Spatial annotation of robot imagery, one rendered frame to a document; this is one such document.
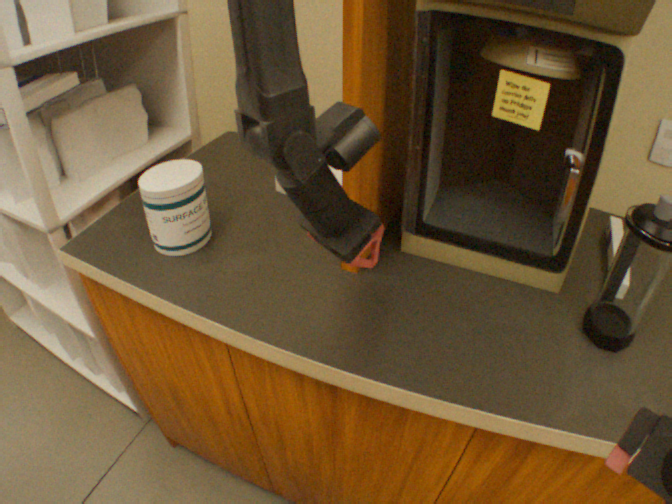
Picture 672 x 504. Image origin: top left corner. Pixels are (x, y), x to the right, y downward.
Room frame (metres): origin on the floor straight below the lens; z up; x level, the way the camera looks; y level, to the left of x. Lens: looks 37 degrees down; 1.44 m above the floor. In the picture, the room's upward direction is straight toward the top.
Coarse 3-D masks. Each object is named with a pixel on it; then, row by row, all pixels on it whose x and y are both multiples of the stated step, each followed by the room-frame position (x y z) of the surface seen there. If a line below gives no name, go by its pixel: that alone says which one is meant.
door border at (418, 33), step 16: (416, 32) 0.64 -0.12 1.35; (416, 64) 0.65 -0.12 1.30; (416, 80) 0.65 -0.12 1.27; (416, 96) 0.65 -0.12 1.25; (416, 112) 0.64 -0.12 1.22; (416, 128) 0.64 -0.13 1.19; (416, 144) 0.64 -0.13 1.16; (416, 160) 0.64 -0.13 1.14; (416, 176) 0.64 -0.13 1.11; (416, 192) 0.64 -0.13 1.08; (416, 208) 0.64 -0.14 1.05
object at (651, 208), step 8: (664, 200) 0.42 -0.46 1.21; (640, 208) 0.45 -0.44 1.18; (648, 208) 0.45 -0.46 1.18; (656, 208) 0.43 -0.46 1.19; (664, 208) 0.42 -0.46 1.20; (640, 216) 0.43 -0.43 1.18; (648, 216) 0.42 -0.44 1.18; (656, 216) 0.42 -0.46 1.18; (664, 216) 0.41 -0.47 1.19; (640, 224) 0.42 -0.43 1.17; (648, 224) 0.41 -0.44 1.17; (656, 224) 0.40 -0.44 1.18; (664, 224) 0.40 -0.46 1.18; (648, 232) 0.40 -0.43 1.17; (656, 232) 0.40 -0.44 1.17; (664, 232) 0.39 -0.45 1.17
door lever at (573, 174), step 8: (568, 160) 0.54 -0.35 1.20; (576, 160) 0.53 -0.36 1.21; (568, 168) 0.54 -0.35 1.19; (576, 168) 0.50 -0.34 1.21; (568, 176) 0.50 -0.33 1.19; (576, 176) 0.49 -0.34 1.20; (568, 184) 0.50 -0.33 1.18; (576, 184) 0.49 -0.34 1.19; (568, 192) 0.49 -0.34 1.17; (568, 200) 0.49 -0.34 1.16; (560, 208) 0.50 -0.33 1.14; (568, 208) 0.49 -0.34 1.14; (560, 216) 0.50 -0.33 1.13
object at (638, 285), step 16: (624, 240) 0.44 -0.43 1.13; (640, 240) 0.40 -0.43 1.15; (656, 240) 0.39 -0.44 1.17; (624, 256) 0.42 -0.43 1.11; (640, 256) 0.40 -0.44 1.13; (656, 256) 0.39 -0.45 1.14; (608, 272) 0.45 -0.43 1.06; (624, 272) 0.41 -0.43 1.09; (640, 272) 0.39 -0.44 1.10; (656, 272) 0.38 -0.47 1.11; (608, 288) 0.43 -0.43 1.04; (624, 288) 0.40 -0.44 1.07; (640, 288) 0.39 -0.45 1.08; (656, 288) 0.38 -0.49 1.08; (608, 304) 0.41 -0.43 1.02; (624, 304) 0.39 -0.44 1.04; (640, 304) 0.38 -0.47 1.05; (592, 320) 0.43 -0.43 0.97; (608, 320) 0.40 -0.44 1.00; (624, 320) 0.38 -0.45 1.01; (640, 320) 0.39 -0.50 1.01; (624, 336) 0.38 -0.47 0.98
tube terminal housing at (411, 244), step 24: (432, 0) 0.65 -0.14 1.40; (456, 0) 0.64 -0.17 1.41; (528, 24) 0.59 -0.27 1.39; (552, 24) 0.58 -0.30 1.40; (576, 24) 0.56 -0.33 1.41; (624, 48) 0.53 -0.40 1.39; (624, 72) 0.53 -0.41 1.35; (600, 168) 0.53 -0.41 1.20; (408, 240) 0.65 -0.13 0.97; (432, 240) 0.64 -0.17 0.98; (576, 240) 0.53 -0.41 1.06; (456, 264) 0.62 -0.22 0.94; (480, 264) 0.60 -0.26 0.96; (504, 264) 0.58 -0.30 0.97; (552, 288) 0.54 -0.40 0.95
